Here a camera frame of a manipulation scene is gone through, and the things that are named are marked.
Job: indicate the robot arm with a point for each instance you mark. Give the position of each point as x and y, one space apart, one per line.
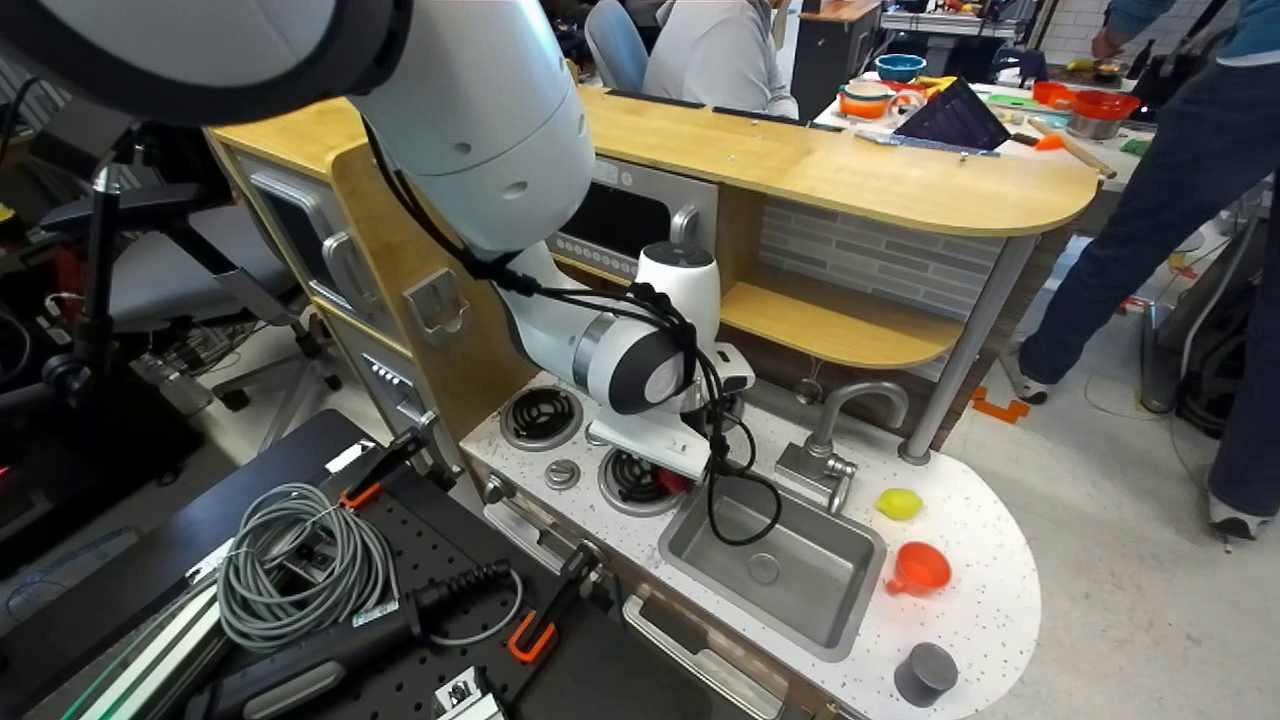
480 110

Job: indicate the stove knob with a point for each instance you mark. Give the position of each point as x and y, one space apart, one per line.
496 488
562 474
596 436

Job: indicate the red strawberry toy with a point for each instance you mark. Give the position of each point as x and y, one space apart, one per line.
673 484

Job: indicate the sink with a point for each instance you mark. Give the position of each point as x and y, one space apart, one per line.
800 580

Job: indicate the toy kitchen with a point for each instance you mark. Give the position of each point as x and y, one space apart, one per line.
860 180

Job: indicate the yellow toy lemon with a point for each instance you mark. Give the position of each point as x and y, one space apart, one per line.
899 504

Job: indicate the orange toy pot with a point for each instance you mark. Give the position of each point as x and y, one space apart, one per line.
865 102

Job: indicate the orange toy cup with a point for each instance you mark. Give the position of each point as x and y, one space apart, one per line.
920 570

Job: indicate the grey toy cup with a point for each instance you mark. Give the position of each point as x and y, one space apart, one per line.
925 675

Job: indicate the burner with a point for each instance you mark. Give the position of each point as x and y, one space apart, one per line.
628 485
541 416

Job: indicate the microwave door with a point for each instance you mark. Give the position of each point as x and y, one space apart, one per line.
620 215

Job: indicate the tap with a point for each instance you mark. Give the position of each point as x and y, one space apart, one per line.
825 440

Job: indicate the black clamp with orange grip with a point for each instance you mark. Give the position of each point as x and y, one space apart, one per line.
560 600
385 462

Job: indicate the person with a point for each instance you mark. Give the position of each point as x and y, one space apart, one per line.
715 55
1180 180

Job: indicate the blue office chair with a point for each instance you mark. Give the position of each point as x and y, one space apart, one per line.
615 45

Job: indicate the black cabinet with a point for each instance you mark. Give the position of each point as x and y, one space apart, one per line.
830 55

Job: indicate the grey oven door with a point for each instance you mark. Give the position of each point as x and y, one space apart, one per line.
300 240

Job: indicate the blue bowl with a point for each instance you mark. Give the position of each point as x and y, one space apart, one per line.
900 67

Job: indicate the dark purple folded board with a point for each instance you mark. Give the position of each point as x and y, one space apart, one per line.
955 120

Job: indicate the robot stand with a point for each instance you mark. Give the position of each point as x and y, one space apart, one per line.
250 470

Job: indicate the grey office chair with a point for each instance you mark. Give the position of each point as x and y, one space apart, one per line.
190 270

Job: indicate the wooden rolling pin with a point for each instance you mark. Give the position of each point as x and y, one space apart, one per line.
1075 150

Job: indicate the metal pot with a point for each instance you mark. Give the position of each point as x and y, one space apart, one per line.
1092 127

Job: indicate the white table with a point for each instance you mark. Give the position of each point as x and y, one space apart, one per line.
1120 160

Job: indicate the red bowl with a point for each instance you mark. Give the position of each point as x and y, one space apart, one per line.
1100 104

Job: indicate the grey wall hook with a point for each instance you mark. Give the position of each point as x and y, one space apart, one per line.
436 305

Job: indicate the camera on mount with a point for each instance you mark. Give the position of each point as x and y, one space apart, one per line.
98 270

